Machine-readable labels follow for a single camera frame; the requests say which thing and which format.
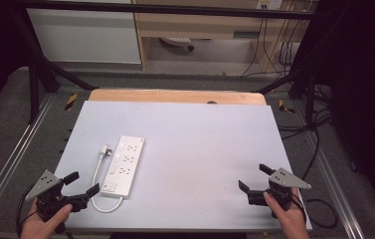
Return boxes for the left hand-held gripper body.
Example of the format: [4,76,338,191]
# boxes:
[25,169,92,233]

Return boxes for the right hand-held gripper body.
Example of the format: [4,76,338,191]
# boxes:
[247,167,312,219]

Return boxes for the white power cable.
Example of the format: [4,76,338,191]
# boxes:
[91,152,124,214]

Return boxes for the white power strip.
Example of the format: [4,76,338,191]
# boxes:
[100,134,146,200]

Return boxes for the white plug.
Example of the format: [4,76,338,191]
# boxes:
[99,143,113,157]

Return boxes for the person's left hand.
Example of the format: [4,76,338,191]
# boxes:
[20,198,74,239]

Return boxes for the person's right hand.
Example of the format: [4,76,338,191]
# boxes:
[263,188,310,239]

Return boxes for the wooden table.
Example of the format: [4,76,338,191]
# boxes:
[88,88,268,107]

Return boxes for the white cabinet panel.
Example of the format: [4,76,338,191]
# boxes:
[26,7,142,65]

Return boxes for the white object under desk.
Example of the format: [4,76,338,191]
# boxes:
[159,36,196,52]

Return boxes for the wooden desk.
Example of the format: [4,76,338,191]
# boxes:
[131,0,310,72]

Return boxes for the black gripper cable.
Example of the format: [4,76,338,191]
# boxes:
[289,193,339,230]
[15,184,41,239]

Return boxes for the aluminium floor rail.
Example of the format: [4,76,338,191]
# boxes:
[302,130,366,239]
[0,94,56,227]

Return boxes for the black cable on floor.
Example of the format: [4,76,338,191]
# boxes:
[277,84,333,182]

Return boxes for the hanging black cables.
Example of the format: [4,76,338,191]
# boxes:
[240,9,300,78]

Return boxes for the white wall outlet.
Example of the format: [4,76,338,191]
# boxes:
[256,0,284,11]

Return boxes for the black metal frame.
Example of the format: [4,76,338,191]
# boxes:
[9,0,323,124]

